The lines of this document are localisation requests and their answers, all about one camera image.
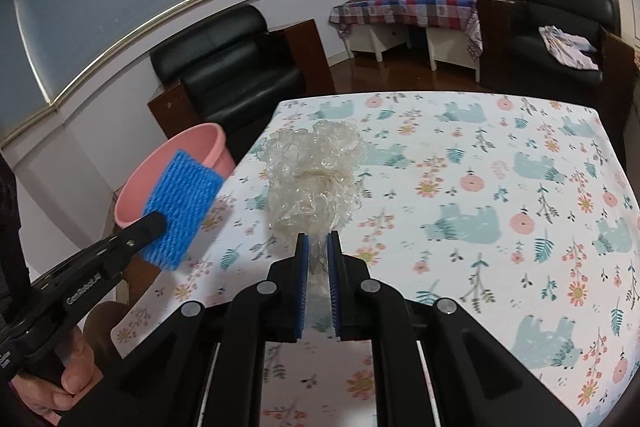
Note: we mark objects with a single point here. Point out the blue foam net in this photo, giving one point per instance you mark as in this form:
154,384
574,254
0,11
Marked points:
182,207

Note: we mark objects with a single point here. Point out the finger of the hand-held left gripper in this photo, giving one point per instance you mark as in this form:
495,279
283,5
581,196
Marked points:
140,232

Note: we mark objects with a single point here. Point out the floral printed tablecloth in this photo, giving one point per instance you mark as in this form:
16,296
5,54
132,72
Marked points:
475,207

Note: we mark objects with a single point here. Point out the light patterned cloth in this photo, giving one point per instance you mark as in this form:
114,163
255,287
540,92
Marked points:
570,49

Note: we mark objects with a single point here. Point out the person's left hand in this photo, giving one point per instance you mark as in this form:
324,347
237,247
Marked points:
80,372

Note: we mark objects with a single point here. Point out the pink plastic bucket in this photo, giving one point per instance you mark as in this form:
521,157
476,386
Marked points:
200,147

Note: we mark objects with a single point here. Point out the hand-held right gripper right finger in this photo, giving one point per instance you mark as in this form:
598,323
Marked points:
334,287

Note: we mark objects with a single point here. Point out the plaid tablecloth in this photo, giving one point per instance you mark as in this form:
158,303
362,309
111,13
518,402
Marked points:
405,9

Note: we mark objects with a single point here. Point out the black leather armchair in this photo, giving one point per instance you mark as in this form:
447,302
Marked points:
235,67
550,7

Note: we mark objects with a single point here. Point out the clear bubble wrap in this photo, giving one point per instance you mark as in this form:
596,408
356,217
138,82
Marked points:
310,172

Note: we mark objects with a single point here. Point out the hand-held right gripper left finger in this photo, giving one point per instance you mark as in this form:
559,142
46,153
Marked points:
301,287

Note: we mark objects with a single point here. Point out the white desk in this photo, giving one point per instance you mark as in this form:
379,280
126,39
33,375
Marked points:
370,39

